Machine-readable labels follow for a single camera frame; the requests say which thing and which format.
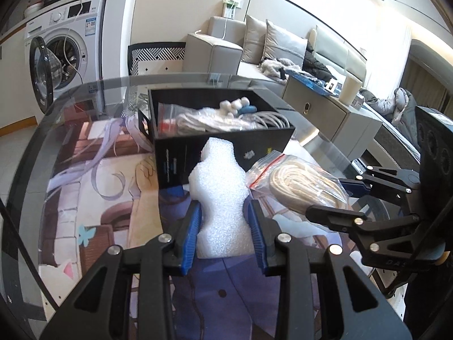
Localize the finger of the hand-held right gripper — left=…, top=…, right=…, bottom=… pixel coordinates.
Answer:
left=306, top=203, right=424, bottom=253
left=340, top=166, right=422, bottom=199

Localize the white power cable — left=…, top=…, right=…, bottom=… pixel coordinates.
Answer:
left=62, top=0, right=93, bottom=82

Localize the printed table mat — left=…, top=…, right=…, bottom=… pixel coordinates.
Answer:
left=39, top=113, right=354, bottom=340

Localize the grey down jacket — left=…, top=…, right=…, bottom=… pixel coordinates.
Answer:
left=361, top=87, right=422, bottom=149

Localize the white foam piece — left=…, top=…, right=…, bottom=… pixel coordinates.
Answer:
left=187, top=136, right=250, bottom=259

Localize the bag of cream rope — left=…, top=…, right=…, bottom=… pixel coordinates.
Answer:
left=246, top=152, right=356, bottom=231

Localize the person's dark clothing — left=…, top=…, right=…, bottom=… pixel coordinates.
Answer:
left=403, top=265, right=453, bottom=340

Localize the grey cushion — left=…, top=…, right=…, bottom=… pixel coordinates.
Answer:
left=242, top=15, right=268, bottom=65
left=262, top=19, right=308, bottom=65

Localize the white bowl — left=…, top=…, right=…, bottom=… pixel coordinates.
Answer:
left=23, top=1, right=45, bottom=18

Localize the beige side cabinet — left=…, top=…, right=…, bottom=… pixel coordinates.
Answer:
left=281, top=71, right=383, bottom=149

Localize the black storage box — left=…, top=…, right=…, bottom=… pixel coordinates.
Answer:
left=138, top=88, right=296, bottom=190

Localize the blue plastic sheet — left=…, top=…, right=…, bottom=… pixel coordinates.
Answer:
left=288, top=69, right=342, bottom=94

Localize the white washing machine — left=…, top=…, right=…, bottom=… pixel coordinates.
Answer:
left=24, top=0, right=107, bottom=114

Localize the cream cylindrical cup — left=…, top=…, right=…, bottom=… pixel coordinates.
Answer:
left=339, top=76, right=362, bottom=103

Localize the grey furry cloth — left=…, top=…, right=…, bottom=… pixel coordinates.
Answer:
left=260, top=57, right=305, bottom=78

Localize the wall socket with charger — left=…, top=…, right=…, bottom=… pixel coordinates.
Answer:
left=222, top=0, right=245, bottom=18

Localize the beige sofa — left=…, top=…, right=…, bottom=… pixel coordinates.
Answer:
left=182, top=16, right=369, bottom=89

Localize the kitchen counter cabinet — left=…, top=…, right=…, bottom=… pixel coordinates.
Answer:
left=0, top=18, right=29, bottom=128

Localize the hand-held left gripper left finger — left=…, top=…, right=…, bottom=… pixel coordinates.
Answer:
left=39, top=200, right=202, bottom=340

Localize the black and white patterned chair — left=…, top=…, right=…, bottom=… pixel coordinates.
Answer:
left=128, top=42, right=186, bottom=77

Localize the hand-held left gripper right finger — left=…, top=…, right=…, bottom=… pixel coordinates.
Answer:
left=248, top=200, right=404, bottom=340

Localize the black jacket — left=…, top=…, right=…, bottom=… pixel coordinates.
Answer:
left=302, top=41, right=335, bottom=78

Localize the bag of white cord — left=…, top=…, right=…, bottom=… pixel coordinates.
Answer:
left=159, top=102, right=295, bottom=137

